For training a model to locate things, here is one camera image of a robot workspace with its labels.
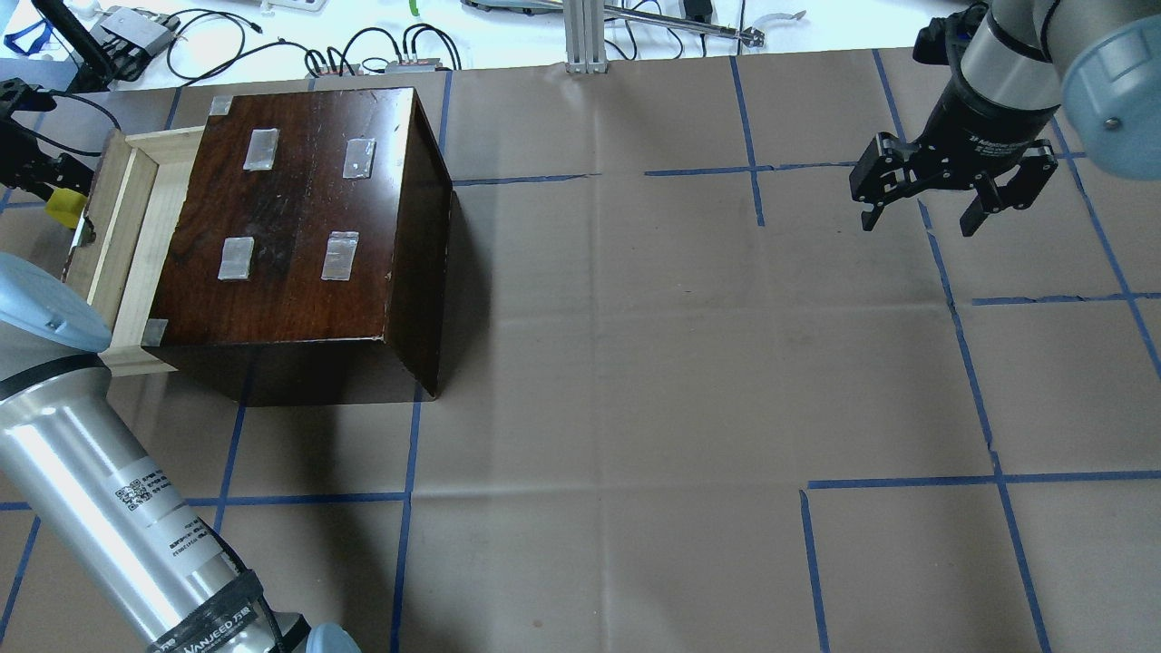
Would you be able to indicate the dark wooden drawer box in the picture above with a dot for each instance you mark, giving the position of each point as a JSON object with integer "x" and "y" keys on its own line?
{"x": 308, "y": 264}

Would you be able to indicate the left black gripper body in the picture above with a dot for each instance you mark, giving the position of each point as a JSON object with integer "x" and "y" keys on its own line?
{"x": 29, "y": 161}

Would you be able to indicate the aluminium frame post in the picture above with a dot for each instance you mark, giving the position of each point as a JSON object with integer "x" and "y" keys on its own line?
{"x": 584, "y": 36}

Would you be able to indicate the yellow cube block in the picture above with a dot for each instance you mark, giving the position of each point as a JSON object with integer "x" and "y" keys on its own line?
{"x": 67, "y": 207}

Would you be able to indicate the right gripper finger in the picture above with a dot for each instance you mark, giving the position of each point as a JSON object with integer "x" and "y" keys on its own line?
{"x": 878, "y": 195}
{"x": 989, "y": 199}

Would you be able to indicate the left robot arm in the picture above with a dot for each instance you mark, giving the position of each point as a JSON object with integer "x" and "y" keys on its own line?
{"x": 86, "y": 475}

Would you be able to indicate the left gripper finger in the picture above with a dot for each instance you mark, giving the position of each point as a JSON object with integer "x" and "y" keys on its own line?
{"x": 45, "y": 174}

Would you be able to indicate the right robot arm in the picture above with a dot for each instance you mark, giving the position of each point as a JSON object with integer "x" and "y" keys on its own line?
{"x": 1013, "y": 65}

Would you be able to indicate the wooden drawer with white handle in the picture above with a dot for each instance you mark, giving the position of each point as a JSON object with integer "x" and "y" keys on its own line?
{"x": 138, "y": 190}

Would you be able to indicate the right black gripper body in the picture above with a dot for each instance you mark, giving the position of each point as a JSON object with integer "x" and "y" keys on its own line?
{"x": 981, "y": 127}

